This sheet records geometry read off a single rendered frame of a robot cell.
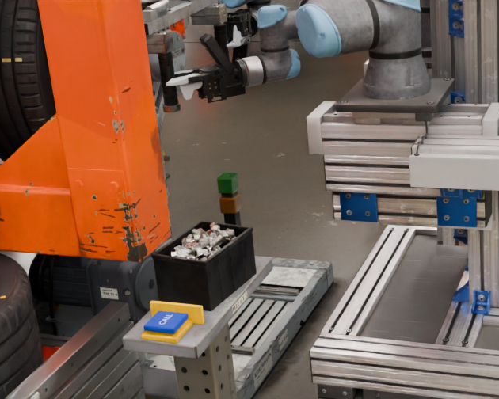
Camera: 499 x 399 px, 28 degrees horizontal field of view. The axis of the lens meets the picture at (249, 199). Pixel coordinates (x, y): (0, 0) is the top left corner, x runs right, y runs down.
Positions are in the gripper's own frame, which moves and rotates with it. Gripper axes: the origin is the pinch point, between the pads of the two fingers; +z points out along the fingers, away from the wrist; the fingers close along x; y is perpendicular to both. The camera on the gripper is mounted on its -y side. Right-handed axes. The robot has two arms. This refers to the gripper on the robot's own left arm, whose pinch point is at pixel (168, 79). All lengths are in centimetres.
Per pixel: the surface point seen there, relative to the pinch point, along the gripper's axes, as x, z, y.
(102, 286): -6, 26, 48
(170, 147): 201, -57, 83
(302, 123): 195, -125, 83
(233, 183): -33.8, -2.1, 18.2
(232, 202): -33.7, -1.4, 22.8
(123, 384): -33, 30, 61
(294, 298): 12, -34, 76
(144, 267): -7.6, 14.8, 45.1
